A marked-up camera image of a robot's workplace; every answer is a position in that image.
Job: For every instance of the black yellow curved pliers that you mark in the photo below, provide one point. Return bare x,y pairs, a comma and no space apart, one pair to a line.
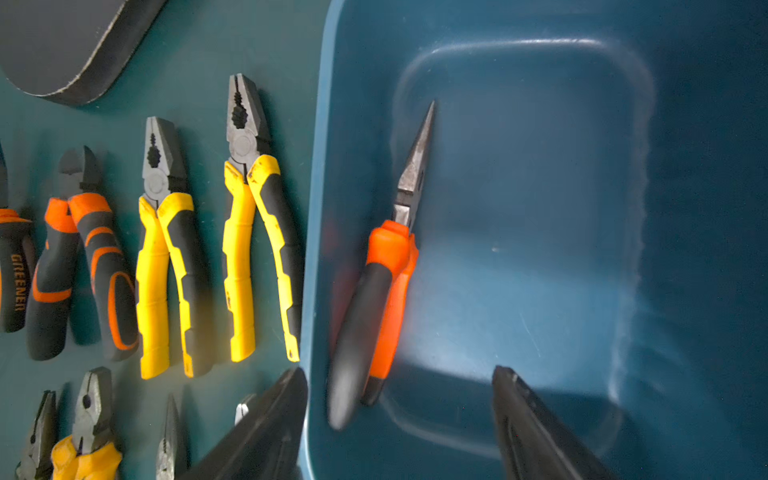
35,462

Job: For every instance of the black orange long nose pliers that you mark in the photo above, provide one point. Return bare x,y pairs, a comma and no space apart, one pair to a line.
172,455

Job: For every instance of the dark oval stand base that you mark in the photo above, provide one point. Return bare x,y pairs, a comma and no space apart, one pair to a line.
71,52

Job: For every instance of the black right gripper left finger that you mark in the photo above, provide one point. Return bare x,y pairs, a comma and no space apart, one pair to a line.
265,443

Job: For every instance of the small yellow black pliers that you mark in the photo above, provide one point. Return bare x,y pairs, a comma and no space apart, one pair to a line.
170,241

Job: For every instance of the orange combination pliers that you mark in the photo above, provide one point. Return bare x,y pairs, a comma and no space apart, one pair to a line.
244,407

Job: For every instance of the teal plastic storage box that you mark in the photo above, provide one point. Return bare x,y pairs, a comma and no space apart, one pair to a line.
594,216

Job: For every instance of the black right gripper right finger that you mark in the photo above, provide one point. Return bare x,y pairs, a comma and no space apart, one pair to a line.
533,442

